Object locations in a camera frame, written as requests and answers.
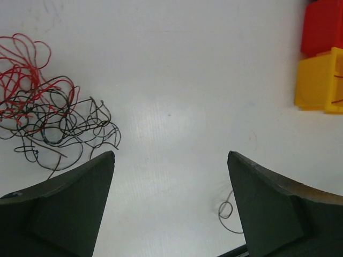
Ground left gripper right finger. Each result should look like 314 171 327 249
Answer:
227 151 342 256

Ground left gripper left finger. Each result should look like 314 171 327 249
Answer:
1 151 115 256

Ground black wire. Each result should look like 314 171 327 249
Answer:
217 189 244 234

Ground red and black wires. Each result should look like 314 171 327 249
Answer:
0 33 123 180

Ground brown wire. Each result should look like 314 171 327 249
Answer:
331 74 343 104

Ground yellow storage bin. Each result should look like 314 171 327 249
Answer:
294 47 342 115

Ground red storage bin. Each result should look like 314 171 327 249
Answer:
301 0 342 56

